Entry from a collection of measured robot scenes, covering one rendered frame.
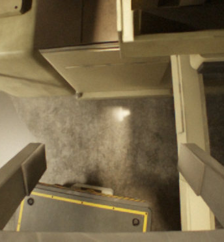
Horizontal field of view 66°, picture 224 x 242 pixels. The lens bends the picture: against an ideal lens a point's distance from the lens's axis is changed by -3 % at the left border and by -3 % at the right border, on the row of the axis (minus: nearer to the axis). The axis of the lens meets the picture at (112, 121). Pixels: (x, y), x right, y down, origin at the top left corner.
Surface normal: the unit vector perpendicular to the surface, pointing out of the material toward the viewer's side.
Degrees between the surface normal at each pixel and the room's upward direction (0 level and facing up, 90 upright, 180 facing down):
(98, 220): 0
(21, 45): 0
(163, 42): 90
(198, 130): 0
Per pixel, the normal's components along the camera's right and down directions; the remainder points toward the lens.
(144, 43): 0.01, 0.99
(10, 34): -0.11, -0.16
